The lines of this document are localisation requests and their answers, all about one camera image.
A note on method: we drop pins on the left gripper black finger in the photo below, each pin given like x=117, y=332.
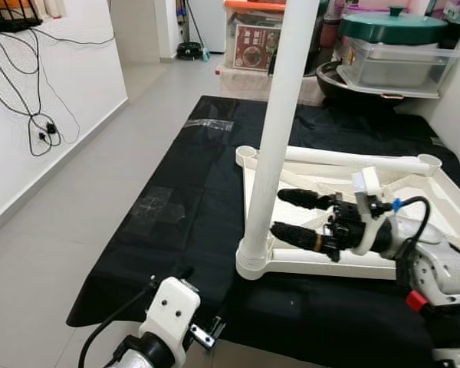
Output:
x=222, y=320
x=184, y=273

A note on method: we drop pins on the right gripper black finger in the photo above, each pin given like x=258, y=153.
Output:
x=299, y=236
x=303, y=200

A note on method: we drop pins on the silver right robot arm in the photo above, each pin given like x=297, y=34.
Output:
x=437, y=268

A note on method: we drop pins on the white plastic children table top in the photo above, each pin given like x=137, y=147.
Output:
x=437, y=188

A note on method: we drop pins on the clear tape cross patch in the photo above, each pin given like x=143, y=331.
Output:
x=162, y=211

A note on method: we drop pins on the black table cloth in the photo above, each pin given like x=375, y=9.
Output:
x=215, y=169

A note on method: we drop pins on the clear tape strip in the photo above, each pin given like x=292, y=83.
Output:
x=208, y=123

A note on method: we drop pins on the red printed box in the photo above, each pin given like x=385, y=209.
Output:
x=253, y=47

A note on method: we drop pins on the clear plastic storage box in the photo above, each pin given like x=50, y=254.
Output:
x=399, y=69

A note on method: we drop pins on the black plastic bag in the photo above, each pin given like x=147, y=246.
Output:
x=328, y=38

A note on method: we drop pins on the small black floor appliance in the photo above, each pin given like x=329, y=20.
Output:
x=188, y=52

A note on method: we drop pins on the black power adapter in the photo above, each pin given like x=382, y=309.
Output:
x=52, y=129

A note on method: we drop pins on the orange plastic lid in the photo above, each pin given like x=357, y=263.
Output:
x=253, y=4

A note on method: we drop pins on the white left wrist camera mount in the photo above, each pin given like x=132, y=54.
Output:
x=172, y=310

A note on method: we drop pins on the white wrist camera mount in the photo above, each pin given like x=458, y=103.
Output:
x=172, y=310
x=366, y=184

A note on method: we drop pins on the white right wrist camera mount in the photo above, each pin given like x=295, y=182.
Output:
x=366, y=184

